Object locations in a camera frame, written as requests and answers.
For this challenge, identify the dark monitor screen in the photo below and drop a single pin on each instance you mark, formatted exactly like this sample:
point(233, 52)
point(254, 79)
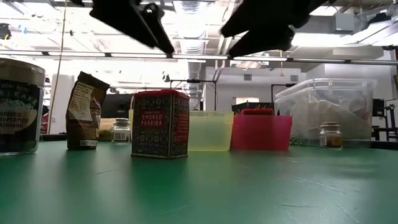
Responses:
point(118, 104)

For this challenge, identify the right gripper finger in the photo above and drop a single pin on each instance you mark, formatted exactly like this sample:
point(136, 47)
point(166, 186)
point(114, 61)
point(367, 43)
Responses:
point(264, 40)
point(273, 15)

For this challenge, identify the silver ventilation duct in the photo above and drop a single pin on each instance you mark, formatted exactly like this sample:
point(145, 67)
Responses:
point(194, 31)

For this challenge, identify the brown spice pouch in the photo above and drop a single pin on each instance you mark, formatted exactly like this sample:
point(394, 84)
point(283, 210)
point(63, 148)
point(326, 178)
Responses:
point(82, 124)

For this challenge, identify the small glass jar cork lid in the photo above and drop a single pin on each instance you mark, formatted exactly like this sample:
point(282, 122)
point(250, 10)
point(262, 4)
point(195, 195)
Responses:
point(330, 137)
point(121, 132)

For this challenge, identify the pink plastic bin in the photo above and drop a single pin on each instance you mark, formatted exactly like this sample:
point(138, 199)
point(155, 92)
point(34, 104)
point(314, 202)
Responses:
point(261, 132)

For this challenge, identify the black equipment stand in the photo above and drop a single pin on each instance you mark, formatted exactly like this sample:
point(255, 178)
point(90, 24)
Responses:
point(390, 118)

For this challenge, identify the clear plastic tub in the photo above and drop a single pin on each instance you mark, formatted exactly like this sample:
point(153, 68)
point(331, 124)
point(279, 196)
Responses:
point(326, 99)

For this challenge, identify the white pillar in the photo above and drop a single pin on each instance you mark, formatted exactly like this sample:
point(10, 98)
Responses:
point(59, 102)

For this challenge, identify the yellow-green plastic bin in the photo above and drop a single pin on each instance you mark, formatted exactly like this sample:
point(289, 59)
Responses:
point(211, 130)

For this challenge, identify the green succulent plant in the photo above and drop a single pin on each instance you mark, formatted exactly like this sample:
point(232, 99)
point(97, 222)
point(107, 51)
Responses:
point(248, 105)

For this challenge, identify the green table mat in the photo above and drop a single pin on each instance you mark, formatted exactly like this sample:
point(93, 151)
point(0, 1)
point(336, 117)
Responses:
point(199, 193)

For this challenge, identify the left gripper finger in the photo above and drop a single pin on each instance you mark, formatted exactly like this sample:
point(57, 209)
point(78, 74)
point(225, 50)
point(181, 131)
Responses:
point(124, 15)
point(161, 31)

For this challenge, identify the horizontal metal frame bar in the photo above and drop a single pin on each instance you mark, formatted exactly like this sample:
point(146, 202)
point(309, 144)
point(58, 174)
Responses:
point(326, 60)

